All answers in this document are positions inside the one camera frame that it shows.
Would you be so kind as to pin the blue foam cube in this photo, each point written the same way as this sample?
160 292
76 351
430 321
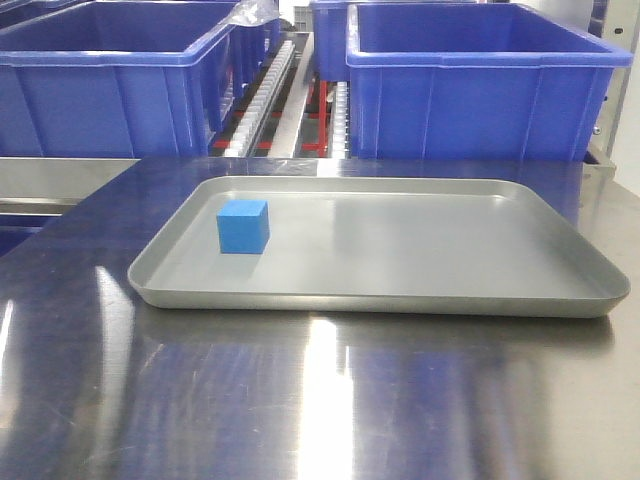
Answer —
243 226

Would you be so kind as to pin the blue bin lower shelf left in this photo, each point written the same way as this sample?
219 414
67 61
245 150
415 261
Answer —
16 228

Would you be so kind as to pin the white roller track right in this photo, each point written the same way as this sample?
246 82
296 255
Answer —
340 122

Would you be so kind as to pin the white roller track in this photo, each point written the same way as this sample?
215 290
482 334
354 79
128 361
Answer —
248 131
340 122

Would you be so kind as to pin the white roller track left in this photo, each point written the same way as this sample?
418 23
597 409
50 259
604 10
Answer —
248 131

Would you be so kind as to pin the grey metal tray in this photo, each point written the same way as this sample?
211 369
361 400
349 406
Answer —
408 245

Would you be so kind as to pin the blue plastic bin right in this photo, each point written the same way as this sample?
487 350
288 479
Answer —
454 81

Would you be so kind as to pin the blue bin behind centre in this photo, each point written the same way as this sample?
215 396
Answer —
250 48

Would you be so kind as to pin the blue bin behind right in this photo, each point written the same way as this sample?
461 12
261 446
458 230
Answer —
330 32

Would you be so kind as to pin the clear plastic bag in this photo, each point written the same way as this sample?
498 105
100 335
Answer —
253 13

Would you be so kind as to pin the blue plastic bin centre-left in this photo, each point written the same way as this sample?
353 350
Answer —
118 79

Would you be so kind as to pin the red shelf frame bars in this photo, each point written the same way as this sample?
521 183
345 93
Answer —
309 131

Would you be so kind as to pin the steel shelf front rail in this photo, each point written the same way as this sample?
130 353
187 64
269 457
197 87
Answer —
51 186

